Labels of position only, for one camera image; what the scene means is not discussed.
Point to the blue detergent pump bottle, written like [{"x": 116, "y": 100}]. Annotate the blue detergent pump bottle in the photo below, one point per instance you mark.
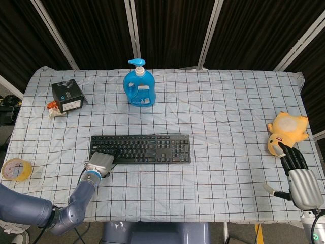
[{"x": 139, "y": 91}]

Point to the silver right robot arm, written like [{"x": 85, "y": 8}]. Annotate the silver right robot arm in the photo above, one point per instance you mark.
[{"x": 307, "y": 225}]

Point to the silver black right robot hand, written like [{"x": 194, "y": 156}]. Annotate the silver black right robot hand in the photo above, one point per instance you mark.
[{"x": 304, "y": 188}]

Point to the crumpled orange white wrapper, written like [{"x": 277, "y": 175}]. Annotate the crumpled orange white wrapper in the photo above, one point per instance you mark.
[{"x": 54, "y": 110}]

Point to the yellow adhesive tape roll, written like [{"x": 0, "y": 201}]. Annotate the yellow adhesive tape roll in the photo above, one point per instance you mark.
[{"x": 24, "y": 170}]

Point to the blue-grey robot torso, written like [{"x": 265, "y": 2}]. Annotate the blue-grey robot torso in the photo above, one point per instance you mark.
[{"x": 152, "y": 233}]

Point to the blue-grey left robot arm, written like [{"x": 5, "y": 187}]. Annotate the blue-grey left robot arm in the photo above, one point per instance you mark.
[{"x": 81, "y": 195}]

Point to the white table leg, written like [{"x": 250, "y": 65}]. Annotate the white table leg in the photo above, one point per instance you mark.
[{"x": 225, "y": 232}]

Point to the black equipment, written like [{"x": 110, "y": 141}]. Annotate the black equipment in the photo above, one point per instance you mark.
[{"x": 10, "y": 100}]

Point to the light blue checked tablecloth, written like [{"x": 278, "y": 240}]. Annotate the light blue checked tablecloth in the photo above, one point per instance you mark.
[{"x": 203, "y": 178}]

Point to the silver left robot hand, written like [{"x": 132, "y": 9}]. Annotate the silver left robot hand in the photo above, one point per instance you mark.
[{"x": 100, "y": 161}]

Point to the dark folding screen panel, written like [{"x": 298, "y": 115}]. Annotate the dark folding screen panel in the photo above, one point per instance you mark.
[
  {"x": 25, "y": 38},
  {"x": 254, "y": 33},
  {"x": 172, "y": 30},
  {"x": 96, "y": 33}
]

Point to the yellow plush toy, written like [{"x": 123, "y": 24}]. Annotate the yellow plush toy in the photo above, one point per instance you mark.
[{"x": 289, "y": 127}]

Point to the black computer keyboard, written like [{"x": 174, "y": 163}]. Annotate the black computer keyboard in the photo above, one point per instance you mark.
[{"x": 152, "y": 148}]

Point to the black cardboard product box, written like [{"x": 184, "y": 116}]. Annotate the black cardboard product box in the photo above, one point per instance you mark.
[{"x": 67, "y": 97}]

